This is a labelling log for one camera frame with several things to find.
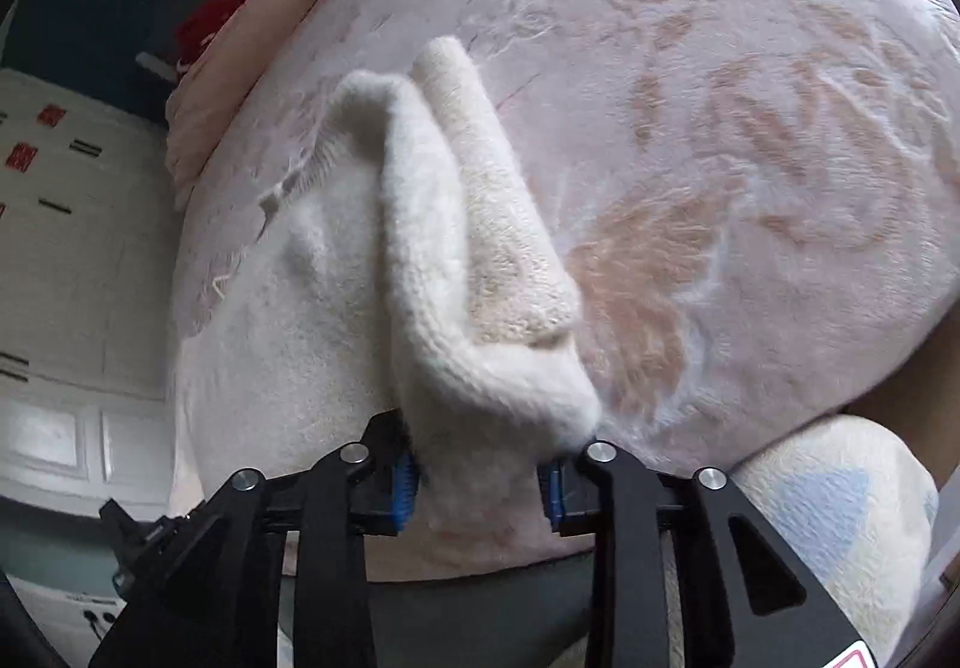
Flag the white knit sweater black hearts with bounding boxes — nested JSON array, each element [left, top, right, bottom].
[[169, 38, 601, 579]]

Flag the person's leg in fleece trousers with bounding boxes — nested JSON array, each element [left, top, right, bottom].
[[732, 414, 939, 666]]

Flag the white wardrobe with red decals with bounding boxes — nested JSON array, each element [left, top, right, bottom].
[[2, 69, 181, 519]]

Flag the pink butterfly pattern bed blanket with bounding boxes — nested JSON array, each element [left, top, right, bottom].
[[171, 0, 958, 475]]

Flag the red cloth on headboard side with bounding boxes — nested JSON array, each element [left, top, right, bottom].
[[174, 0, 247, 75]]

